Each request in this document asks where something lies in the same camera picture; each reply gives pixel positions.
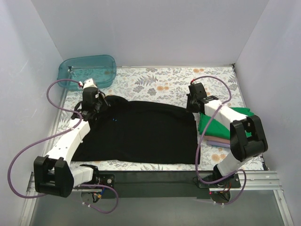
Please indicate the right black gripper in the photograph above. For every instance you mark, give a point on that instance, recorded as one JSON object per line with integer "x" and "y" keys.
{"x": 191, "y": 105}

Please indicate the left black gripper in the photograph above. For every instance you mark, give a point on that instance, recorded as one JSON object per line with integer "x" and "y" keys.
{"x": 101, "y": 103}

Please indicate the black t shirt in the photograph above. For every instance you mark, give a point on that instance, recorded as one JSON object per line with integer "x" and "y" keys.
{"x": 142, "y": 132}

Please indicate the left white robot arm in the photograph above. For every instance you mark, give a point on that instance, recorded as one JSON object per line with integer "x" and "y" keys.
{"x": 52, "y": 173}

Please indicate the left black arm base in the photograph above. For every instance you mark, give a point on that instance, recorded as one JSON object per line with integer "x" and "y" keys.
{"x": 99, "y": 179}

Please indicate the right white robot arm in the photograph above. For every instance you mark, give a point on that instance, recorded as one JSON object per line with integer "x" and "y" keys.
{"x": 247, "y": 137}

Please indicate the floral table mat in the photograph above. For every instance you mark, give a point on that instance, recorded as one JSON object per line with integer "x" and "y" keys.
{"x": 168, "y": 86}

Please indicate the teal plastic bin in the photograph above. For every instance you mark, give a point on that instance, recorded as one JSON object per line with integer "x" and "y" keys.
{"x": 101, "y": 68}

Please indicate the green folded t shirt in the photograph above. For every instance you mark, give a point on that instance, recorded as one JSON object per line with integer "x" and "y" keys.
{"x": 215, "y": 128}

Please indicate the lilac folded t shirt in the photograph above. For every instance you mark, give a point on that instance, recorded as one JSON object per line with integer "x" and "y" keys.
{"x": 218, "y": 144}

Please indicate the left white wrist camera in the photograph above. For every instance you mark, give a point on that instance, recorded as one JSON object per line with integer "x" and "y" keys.
{"x": 89, "y": 83}

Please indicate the aluminium frame rail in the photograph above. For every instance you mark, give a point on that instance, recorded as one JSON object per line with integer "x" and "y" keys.
{"x": 167, "y": 198}

